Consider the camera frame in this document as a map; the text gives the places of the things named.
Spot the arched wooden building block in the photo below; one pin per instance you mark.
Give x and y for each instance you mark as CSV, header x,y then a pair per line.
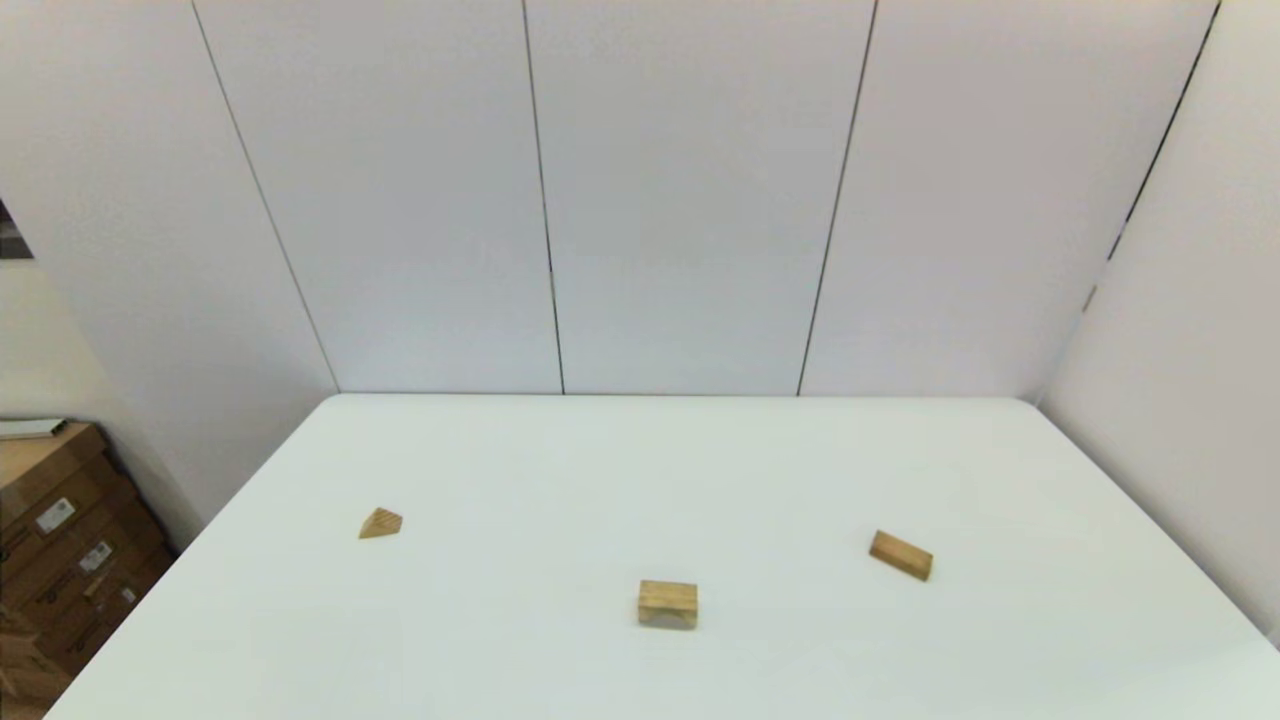
x,y
668,603

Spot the rectangular wooden building block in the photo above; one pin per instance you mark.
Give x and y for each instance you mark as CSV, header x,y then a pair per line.
x,y
900,555

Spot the triangular wooden building block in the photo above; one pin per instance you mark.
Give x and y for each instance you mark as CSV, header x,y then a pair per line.
x,y
381,524

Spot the stacked cardboard boxes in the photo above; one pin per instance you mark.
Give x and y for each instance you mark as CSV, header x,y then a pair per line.
x,y
90,590

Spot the plain brown cardboard box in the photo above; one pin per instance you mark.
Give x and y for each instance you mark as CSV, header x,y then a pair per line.
x,y
45,465

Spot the flat white board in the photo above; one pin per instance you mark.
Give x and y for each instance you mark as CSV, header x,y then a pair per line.
x,y
30,428

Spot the small brown cardboard box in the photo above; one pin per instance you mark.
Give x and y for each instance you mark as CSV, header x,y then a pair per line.
x,y
25,675

